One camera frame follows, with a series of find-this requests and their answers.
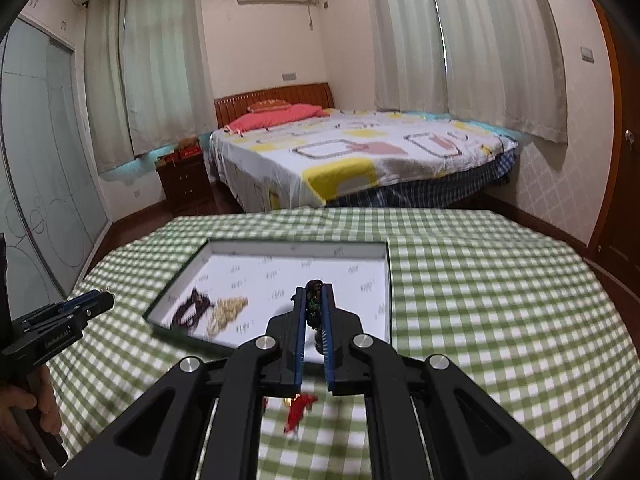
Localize brown wooden door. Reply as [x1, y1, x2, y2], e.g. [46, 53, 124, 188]
[588, 2, 639, 294]

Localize dark brown bead bracelet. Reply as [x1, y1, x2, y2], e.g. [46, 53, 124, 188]
[171, 286, 216, 332]

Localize green white checkered tablecloth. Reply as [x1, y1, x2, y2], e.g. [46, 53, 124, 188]
[50, 208, 639, 479]

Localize red tassel gold charm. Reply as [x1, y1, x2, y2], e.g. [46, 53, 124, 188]
[283, 393, 319, 434]

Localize wall light switch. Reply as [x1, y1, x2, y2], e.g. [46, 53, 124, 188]
[580, 47, 594, 63]

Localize frosted glass wardrobe door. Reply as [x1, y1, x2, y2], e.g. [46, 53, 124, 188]
[1, 18, 108, 318]

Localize right white curtain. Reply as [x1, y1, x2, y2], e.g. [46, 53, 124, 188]
[369, 0, 567, 143]

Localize bed with patterned sheet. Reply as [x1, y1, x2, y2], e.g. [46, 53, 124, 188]
[209, 110, 518, 212]

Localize left white curtain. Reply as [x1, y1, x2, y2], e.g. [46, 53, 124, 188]
[84, 0, 217, 174]

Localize dark green jewelry tray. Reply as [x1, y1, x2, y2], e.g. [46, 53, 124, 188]
[143, 238, 393, 354]

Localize pink pillow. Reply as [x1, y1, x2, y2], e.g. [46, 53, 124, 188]
[224, 104, 329, 134]

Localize wooden headboard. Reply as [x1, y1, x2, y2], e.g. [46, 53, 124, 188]
[214, 82, 334, 127]

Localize left hand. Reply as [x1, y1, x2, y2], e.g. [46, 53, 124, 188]
[0, 364, 64, 461]

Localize red patterned cushion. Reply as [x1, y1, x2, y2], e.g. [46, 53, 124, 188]
[247, 99, 291, 114]

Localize red boxes on nightstand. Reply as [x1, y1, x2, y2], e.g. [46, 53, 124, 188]
[155, 136, 202, 168]

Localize pearl gold necklace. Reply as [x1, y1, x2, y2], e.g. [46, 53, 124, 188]
[204, 296, 250, 338]

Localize white curtain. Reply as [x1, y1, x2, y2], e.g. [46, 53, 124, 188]
[369, 0, 567, 143]
[84, 0, 217, 174]

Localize dark wooden nightstand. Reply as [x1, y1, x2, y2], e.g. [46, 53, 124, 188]
[155, 152, 213, 214]

